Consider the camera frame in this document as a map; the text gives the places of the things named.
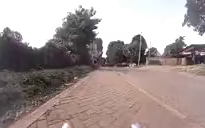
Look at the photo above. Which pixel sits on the clump of dark trees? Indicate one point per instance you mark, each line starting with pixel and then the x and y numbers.
pixel 126 50

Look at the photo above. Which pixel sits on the pale utility pole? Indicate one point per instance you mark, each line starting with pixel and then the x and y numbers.
pixel 139 50

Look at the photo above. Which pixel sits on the large dark tree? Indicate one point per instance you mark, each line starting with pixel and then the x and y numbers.
pixel 77 31

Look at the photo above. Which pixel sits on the reddish brick road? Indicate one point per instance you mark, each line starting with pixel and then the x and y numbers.
pixel 123 100

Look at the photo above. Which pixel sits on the robot's own part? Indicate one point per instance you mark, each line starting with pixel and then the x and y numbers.
pixel 66 125
pixel 136 125

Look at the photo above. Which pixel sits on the pale concrete kerb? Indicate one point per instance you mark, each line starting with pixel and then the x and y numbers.
pixel 46 107

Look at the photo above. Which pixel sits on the weedy grass verge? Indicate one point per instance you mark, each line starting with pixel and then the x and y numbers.
pixel 33 85

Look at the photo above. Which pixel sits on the distant tree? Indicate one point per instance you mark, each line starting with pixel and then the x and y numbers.
pixel 175 46

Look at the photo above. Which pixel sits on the low building with roof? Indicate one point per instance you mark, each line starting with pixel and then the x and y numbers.
pixel 196 53

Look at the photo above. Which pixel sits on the dry grass verge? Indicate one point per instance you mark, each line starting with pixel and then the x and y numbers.
pixel 198 69

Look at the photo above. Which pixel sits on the tree with hanging branches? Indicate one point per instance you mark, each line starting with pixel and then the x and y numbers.
pixel 201 15

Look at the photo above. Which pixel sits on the low pale wall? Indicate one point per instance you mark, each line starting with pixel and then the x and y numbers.
pixel 163 61

